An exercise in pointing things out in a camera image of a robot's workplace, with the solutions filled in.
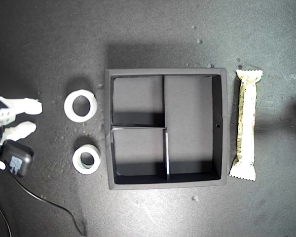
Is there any black compartment tray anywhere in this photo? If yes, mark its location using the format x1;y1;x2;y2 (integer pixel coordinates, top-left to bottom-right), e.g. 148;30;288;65
104;68;228;190

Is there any white wrapped snack bar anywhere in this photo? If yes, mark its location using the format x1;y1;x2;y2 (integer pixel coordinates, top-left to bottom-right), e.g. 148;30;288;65
228;69;263;183

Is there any small white tape roll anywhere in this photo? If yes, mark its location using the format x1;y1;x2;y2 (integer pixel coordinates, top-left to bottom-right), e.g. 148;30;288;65
72;144;102;175

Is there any large white tape roll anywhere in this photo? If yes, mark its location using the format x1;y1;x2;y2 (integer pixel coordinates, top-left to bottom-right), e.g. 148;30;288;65
63;90;98;123

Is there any black camera cable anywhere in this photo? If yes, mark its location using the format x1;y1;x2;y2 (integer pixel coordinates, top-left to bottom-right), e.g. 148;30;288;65
4;165;87;237

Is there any thin black cable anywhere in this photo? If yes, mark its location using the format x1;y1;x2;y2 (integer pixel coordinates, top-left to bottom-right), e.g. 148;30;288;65
0;197;12;237

